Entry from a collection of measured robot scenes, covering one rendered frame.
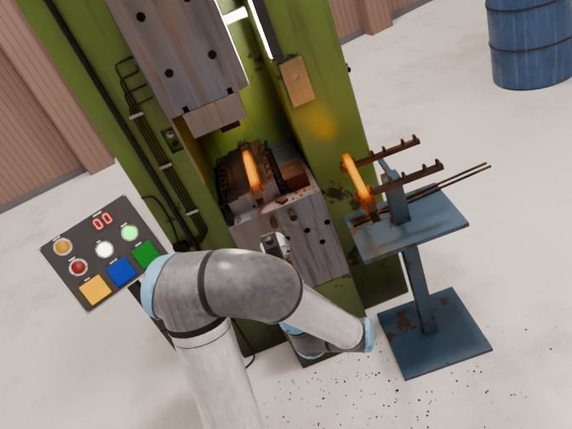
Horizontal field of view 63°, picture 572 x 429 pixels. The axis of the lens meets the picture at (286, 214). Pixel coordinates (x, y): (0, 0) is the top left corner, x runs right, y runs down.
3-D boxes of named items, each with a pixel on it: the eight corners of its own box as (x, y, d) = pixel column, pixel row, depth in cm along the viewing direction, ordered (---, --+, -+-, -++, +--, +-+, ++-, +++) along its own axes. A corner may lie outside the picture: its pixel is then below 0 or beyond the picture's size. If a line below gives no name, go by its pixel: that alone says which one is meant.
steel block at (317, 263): (351, 272, 201) (320, 190, 176) (269, 306, 202) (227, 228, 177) (317, 206, 248) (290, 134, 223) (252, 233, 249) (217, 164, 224)
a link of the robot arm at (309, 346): (332, 362, 128) (318, 334, 122) (294, 361, 133) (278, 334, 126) (338, 334, 135) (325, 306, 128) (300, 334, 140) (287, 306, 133)
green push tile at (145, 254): (162, 256, 166) (148, 239, 165) (143, 269, 163) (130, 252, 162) (161, 257, 168) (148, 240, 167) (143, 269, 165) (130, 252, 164)
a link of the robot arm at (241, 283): (271, 233, 73) (378, 316, 130) (205, 240, 78) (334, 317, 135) (266, 306, 69) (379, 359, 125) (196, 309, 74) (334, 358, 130)
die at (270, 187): (282, 197, 182) (274, 179, 177) (234, 216, 182) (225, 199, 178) (265, 152, 217) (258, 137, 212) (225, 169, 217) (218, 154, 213)
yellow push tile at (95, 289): (112, 291, 159) (98, 274, 159) (92, 305, 157) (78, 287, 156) (112, 291, 161) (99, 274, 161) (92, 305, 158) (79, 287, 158)
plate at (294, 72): (315, 98, 176) (301, 55, 167) (294, 107, 176) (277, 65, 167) (314, 97, 178) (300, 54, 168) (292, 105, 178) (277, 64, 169)
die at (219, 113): (247, 117, 162) (237, 91, 157) (194, 139, 163) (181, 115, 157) (235, 82, 197) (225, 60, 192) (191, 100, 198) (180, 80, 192)
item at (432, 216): (469, 226, 169) (469, 222, 168) (364, 265, 171) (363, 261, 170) (435, 185, 194) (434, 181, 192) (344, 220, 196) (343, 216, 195)
